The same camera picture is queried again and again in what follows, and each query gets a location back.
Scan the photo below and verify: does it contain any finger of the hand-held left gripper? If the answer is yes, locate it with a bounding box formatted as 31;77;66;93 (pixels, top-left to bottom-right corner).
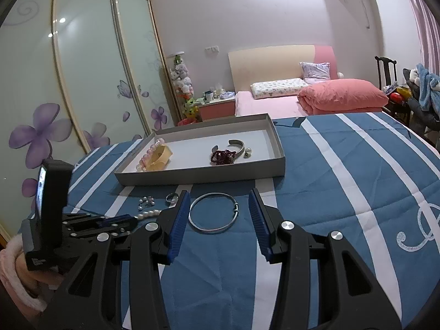
65;226;137;248
63;214;138;229

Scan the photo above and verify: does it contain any white pearl bracelet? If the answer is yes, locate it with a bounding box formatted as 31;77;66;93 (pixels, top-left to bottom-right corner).
136;208;166;220

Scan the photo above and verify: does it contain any folded pink quilt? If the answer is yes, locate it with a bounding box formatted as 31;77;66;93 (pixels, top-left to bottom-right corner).
297;79;389;115

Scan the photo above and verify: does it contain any dark wooden chair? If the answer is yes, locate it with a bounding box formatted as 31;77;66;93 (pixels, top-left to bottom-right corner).
375;56;411;124

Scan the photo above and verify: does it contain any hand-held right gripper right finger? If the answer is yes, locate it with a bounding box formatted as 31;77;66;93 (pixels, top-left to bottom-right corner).
248;188;403;330

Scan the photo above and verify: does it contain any flower print sliding wardrobe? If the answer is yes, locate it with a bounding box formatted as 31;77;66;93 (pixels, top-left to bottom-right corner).
0;0;179;248

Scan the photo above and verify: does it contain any thin silver bangle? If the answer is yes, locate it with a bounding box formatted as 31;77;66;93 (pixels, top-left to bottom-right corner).
188;192;239;232

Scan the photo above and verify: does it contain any dark red bead necklace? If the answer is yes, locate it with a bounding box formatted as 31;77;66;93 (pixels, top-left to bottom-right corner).
210;149;238;166

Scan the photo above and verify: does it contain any pink nightstand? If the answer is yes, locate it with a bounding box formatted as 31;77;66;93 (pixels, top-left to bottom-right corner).
199;96;237;122

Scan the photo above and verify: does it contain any bed with cream pink headboard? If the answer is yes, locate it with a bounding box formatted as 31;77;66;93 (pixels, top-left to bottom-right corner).
228;45;382;117

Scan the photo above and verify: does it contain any blue fleece garment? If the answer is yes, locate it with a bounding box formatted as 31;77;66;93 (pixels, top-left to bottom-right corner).
413;64;440;116

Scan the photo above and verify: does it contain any silver cuff bracelet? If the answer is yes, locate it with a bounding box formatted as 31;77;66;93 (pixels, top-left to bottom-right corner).
211;139;246;160

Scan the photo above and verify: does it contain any stack of plush toys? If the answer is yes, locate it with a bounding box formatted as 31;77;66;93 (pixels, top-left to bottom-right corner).
168;53;200;126

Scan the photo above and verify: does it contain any pink curtain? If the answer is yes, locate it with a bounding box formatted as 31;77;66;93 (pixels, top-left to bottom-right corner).
395;0;440;73

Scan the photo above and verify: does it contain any white pipe cover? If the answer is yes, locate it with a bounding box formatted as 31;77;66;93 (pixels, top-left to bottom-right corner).
359;0;373;30

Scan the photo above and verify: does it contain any white printed pillow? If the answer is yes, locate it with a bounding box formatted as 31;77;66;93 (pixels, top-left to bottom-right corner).
250;78;310;98

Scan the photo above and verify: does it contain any person's left forearm pink sleeve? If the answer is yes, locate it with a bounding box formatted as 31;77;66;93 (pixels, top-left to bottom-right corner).
0;239;47;312

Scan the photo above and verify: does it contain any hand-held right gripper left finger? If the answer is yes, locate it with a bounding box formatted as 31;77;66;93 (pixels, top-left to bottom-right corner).
37;189;192;330

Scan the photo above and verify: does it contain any purple floral pillow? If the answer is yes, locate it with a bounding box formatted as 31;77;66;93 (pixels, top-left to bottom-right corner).
299;62;331;84

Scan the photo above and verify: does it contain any red yellow toy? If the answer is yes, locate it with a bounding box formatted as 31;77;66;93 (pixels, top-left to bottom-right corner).
385;84;412;104

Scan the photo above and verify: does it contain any pink bead bracelet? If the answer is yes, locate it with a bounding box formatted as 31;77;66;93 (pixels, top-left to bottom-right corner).
136;138;165;172

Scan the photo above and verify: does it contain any person's left hand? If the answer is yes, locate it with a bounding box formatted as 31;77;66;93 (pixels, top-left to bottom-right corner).
21;258;67;297

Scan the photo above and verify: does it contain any blue white striped tablecloth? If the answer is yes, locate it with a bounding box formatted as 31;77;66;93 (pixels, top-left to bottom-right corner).
65;112;440;330

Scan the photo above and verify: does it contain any grey cardboard tray box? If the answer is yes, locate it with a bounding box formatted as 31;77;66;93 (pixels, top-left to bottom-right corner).
113;113;287;187

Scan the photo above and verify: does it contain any cream wrist watch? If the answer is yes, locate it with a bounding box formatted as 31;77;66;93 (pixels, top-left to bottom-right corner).
146;144;172;172

